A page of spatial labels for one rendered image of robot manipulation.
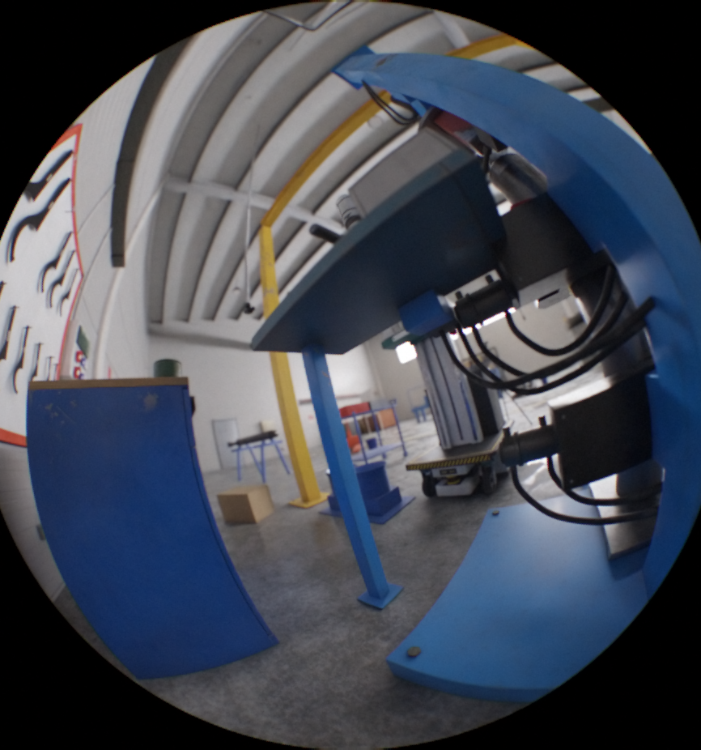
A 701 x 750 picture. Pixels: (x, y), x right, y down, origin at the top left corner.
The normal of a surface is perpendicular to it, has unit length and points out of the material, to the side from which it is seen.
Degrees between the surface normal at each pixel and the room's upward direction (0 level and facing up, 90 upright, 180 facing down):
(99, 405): 90
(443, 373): 90
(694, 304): 90
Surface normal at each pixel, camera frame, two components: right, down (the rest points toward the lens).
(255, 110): 0.33, 0.94
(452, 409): -0.74, 0.04
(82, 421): 0.67, -0.33
